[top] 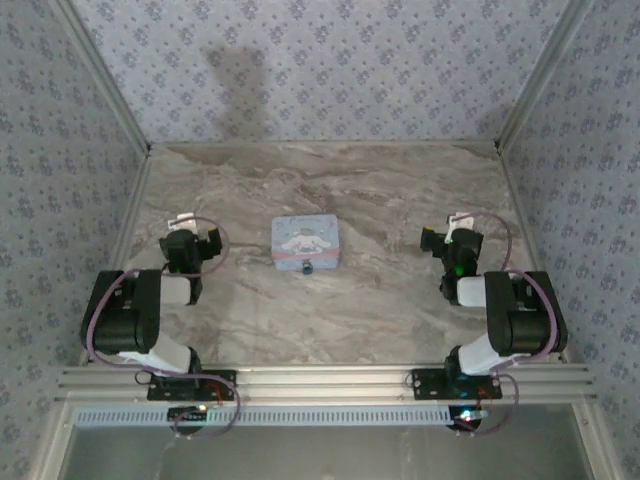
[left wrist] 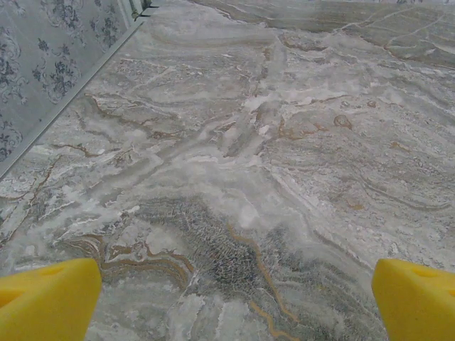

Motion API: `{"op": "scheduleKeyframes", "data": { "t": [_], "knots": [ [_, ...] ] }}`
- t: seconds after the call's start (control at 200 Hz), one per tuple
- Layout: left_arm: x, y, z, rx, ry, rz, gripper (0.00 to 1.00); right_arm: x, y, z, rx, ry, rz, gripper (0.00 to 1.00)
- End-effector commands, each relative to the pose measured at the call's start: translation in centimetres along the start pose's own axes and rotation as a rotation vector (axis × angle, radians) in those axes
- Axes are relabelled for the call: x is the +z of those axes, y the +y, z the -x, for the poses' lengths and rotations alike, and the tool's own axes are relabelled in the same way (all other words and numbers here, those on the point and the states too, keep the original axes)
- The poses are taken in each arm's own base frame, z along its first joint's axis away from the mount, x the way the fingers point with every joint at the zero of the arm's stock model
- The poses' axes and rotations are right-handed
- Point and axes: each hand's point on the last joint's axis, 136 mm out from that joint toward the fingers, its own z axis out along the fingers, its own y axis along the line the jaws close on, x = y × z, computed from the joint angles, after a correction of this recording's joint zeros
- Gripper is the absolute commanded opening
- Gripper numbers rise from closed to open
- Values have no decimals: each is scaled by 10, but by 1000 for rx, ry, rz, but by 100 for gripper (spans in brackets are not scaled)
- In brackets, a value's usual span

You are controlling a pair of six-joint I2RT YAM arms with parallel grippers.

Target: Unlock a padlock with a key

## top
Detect blue cartoon tin box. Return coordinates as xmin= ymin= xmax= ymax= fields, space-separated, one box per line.
xmin=271 ymin=214 xmax=343 ymax=273

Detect small lit circuit board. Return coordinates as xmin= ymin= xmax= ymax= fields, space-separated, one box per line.
xmin=449 ymin=405 xmax=489 ymax=431
xmin=167 ymin=405 xmax=209 ymax=434

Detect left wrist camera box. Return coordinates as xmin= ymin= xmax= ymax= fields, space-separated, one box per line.
xmin=167 ymin=213 xmax=197 ymax=234

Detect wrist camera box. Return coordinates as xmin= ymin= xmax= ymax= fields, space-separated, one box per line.
xmin=446 ymin=212 xmax=477 ymax=242
xmin=167 ymin=213 xmax=197 ymax=234

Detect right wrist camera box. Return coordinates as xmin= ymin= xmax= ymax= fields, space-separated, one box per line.
xmin=446 ymin=212 xmax=477 ymax=242

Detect aluminium side rail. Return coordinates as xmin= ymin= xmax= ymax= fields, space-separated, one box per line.
xmin=79 ymin=147 xmax=154 ymax=366
xmin=497 ymin=149 xmax=571 ymax=364

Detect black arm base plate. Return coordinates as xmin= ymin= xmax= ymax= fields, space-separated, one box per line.
xmin=410 ymin=368 xmax=503 ymax=401
xmin=147 ymin=368 xmax=237 ymax=401

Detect purple camera cable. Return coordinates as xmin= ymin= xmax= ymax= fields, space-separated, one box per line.
xmin=452 ymin=212 xmax=557 ymax=437
xmin=85 ymin=215 xmax=242 ymax=442

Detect aluminium frame post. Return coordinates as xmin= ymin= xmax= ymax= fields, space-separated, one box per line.
xmin=49 ymin=0 xmax=152 ymax=154
xmin=494 ymin=0 xmax=596 ymax=151

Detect aluminium front rail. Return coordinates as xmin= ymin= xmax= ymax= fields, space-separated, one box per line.
xmin=54 ymin=364 xmax=596 ymax=401

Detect grey slotted cable duct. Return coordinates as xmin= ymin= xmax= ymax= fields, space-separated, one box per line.
xmin=74 ymin=405 xmax=451 ymax=427

